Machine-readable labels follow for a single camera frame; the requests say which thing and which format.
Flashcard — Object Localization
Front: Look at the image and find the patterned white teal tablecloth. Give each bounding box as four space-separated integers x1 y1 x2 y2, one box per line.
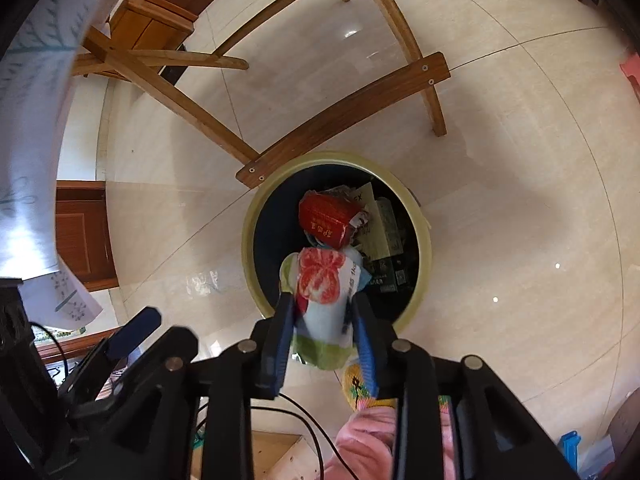
1 0 117 330

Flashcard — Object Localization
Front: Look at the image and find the yellow rim trash bin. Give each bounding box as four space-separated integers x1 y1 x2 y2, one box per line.
241 152 432 332

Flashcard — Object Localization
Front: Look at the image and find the pistachio chocolate box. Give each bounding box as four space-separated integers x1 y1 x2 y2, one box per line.
349 182 407 292

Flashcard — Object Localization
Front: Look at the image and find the wooden tv cabinet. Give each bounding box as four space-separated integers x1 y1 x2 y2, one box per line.
55 180 118 292

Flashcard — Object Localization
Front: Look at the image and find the fruit print snack bag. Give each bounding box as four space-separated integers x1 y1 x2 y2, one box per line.
280 246 371 370

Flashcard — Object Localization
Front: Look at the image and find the red snack wrapper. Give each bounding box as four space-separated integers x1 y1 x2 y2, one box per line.
298 191 369 250

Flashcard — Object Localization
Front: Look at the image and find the black cable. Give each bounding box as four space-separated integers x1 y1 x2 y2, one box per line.
249 391 362 480

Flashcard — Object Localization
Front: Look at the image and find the wooden table frame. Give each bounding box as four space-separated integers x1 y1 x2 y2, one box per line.
72 0 450 188

